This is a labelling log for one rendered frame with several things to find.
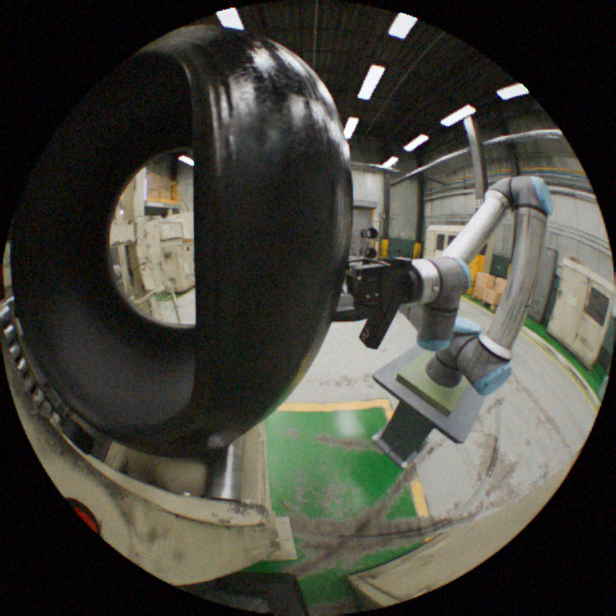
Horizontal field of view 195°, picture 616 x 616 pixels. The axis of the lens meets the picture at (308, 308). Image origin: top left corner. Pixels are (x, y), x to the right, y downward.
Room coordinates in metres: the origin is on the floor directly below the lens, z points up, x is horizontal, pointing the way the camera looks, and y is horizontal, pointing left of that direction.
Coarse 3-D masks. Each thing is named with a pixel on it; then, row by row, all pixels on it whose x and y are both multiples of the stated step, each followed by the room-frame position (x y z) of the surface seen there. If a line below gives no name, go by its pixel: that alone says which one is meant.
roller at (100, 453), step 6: (90, 432) 0.01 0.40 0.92; (96, 432) 0.02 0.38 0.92; (96, 438) 0.01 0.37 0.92; (102, 438) 0.02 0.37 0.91; (108, 438) 0.03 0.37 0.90; (96, 444) 0.00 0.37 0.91; (102, 444) 0.01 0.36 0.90; (108, 444) 0.02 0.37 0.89; (96, 450) -0.01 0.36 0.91; (102, 450) 0.00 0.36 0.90; (96, 456) -0.02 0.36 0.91; (102, 456) -0.01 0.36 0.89
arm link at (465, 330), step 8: (456, 320) 0.50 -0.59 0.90; (464, 320) 0.50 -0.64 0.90; (456, 328) 0.46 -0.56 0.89; (464, 328) 0.44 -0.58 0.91; (472, 328) 0.43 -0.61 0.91; (480, 328) 0.42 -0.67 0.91; (456, 336) 0.45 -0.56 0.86; (464, 336) 0.43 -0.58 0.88; (472, 336) 0.41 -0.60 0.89; (456, 344) 0.43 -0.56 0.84; (464, 344) 0.40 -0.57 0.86; (440, 352) 0.49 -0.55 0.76; (448, 352) 0.46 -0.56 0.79; (456, 352) 0.41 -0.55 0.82; (448, 360) 0.44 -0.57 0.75; (456, 360) 0.40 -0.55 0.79
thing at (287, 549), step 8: (280, 520) 0.03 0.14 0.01; (288, 520) 0.04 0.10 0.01; (264, 528) -0.03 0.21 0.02; (272, 528) -0.02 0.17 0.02; (280, 528) -0.01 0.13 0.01; (288, 528) -0.01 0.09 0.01; (280, 536) -0.06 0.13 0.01; (288, 536) -0.06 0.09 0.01; (280, 544) -0.11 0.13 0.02; (288, 544) -0.11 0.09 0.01; (280, 552) -0.17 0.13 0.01; (288, 552) -0.16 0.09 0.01
